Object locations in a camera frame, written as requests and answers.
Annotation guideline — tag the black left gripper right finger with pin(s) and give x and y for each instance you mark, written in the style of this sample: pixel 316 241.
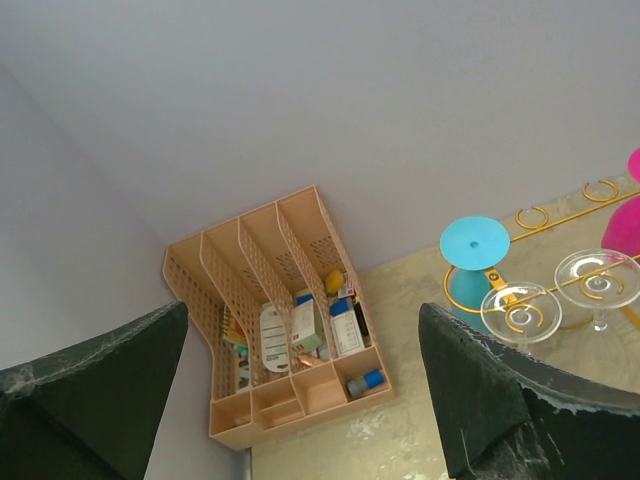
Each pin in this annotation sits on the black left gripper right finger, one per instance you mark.
pixel 502 414

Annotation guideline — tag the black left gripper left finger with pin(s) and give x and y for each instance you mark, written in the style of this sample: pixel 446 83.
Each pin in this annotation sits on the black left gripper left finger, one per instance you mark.
pixel 92 410

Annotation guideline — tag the clear wine glass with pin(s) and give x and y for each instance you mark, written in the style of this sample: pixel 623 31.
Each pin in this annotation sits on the clear wine glass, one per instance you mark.
pixel 521 314
pixel 600 280

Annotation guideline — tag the blue plastic wine glass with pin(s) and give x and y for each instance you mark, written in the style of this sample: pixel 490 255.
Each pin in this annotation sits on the blue plastic wine glass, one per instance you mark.
pixel 472 245

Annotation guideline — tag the pink plastic wine glass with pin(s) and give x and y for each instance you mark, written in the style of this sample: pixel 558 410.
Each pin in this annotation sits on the pink plastic wine glass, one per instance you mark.
pixel 622 231

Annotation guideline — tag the blue grey glue stick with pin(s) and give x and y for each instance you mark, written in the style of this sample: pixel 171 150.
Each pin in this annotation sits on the blue grey glue stick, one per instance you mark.
pixel 358 387

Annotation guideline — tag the white box blue cap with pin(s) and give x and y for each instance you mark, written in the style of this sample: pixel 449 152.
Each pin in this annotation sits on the white box blue cap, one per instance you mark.
pixel 346 331

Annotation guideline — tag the white oval label card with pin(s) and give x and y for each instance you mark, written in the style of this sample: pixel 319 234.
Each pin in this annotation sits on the white oval label card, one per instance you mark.
pixel 274 349

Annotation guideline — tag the green white small box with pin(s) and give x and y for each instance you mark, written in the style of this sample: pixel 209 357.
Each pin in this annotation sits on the green white small box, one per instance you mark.
pixel 307 330

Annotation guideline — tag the peach plastic desk organizer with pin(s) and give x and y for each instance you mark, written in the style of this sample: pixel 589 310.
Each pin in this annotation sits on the peach plastic desk organizer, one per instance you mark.
pixel 277 300

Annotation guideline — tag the yellow sponge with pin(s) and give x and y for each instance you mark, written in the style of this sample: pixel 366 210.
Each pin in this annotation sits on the yellow sponge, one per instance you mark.
pixel 334 281

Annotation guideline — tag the gold wire wine glass rack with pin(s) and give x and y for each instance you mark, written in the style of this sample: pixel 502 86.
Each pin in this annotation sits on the gold wire wine glass rack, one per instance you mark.
pixel 496 279

